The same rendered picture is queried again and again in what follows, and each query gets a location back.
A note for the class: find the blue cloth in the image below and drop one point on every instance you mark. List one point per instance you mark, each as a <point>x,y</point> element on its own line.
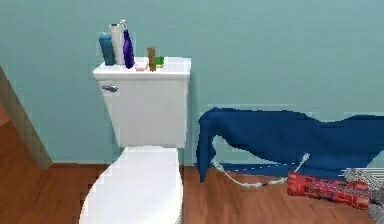
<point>283,136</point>

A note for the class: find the brown cardboard tube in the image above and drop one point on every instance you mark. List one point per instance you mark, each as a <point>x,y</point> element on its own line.
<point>152,59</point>

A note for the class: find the green sponge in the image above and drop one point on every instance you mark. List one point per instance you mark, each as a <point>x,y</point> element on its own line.
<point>160,61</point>

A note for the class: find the white paper roll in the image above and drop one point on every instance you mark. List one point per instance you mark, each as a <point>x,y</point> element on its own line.
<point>117,43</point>

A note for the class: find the red patterned box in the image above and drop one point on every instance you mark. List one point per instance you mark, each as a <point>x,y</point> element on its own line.
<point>326,189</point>

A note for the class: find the white toilet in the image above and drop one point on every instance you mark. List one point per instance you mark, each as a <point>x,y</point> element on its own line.
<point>146,133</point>

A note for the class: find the purple spray bottle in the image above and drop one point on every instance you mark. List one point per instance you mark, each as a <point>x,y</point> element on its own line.
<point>128,50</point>

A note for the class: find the pink soap bar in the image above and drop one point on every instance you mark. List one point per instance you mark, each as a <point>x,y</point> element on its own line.
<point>141,66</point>

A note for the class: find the grey striped cloth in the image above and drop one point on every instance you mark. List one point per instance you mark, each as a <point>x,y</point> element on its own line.
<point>368,180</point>

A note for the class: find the teal bottle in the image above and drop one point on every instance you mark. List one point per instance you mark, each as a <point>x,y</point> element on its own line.
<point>107,49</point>

